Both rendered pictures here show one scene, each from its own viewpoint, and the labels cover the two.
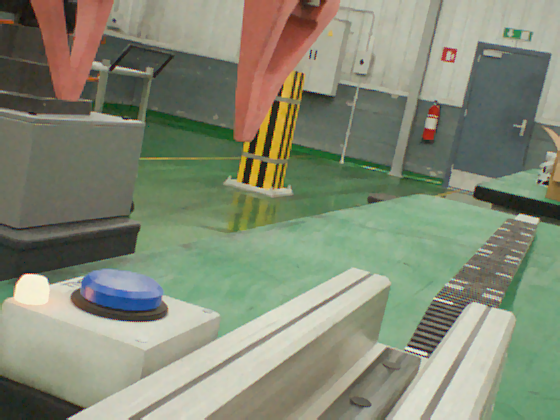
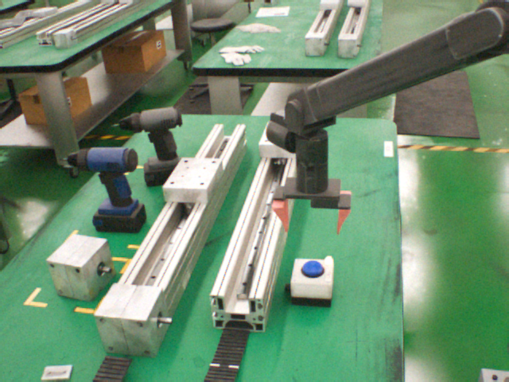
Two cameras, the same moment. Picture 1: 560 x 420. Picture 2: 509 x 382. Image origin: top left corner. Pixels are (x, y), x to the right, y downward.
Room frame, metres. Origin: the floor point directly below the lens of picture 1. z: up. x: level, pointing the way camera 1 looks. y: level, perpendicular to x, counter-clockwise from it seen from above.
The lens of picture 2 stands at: (1.19, -0.14, 1.50)
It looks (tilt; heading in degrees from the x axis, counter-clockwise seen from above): 30 degrees down; 173
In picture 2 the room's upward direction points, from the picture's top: 4 degrees counter-clockwise
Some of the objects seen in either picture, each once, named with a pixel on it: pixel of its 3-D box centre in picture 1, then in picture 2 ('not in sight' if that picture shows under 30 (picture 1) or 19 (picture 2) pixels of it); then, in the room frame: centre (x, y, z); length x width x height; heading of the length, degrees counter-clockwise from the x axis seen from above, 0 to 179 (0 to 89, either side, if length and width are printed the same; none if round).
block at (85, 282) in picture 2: not in sight; (87, 267); (0.24, -0.40, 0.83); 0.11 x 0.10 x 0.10; 62
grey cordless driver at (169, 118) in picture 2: not in sight; (150, 147); (-0.22, -0.25, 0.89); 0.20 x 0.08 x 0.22; 92
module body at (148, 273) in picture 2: not in sight; (197, 200); (0.00, -0.14, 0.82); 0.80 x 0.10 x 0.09; 160
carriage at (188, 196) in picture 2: not in sight; (195, 184); (0.00, -0.14, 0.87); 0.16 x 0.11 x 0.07; 160
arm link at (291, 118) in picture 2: not in sight; (295, 122); (0.34, 0.05, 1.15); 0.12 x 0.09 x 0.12; 26
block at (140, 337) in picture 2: not in sight; (139, 320); (0.43, -0.28, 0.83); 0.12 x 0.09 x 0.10; 70
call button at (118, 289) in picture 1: (120, 297); (312, 269); (0.38, 0.07, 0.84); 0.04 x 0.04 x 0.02
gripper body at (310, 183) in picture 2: not in sight; (312, 177); (0.37, 0.07, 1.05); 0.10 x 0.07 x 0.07; 70
